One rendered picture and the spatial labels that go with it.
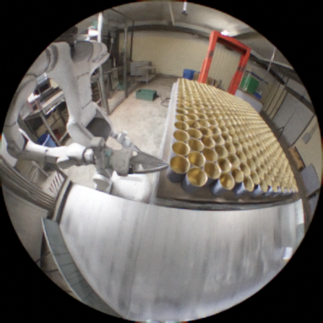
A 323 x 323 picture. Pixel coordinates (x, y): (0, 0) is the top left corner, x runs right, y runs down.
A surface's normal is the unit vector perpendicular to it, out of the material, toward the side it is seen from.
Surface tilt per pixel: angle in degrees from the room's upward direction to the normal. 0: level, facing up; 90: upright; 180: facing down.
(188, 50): 90
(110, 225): 0
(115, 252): 0
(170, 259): 0
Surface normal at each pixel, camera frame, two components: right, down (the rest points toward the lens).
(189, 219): 0.10, -0.58
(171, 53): -0.14, 0.80
